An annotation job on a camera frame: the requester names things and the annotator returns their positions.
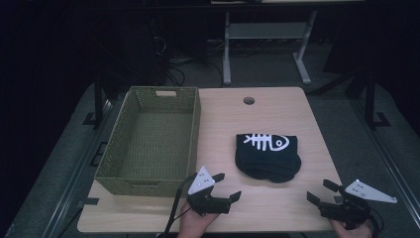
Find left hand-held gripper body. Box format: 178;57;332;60
186;166;232;217

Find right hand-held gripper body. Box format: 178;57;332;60
318;178;398;231

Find black fishbone print cloth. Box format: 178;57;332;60
234;133;302;183

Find green woven basket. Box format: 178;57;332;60
94;85;202;198

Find person's left hand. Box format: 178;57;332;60
177;201;220;238

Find person's right hand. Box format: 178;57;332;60
328;217;374;238

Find black metal stand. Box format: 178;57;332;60
363;70;392;130
82;70;110;127

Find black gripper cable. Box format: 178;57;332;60
368;206;385;236
163;173;198;236

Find black floor cables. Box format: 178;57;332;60
150;16;226;87

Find grey metal desk frame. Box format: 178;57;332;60
222;9;318;86

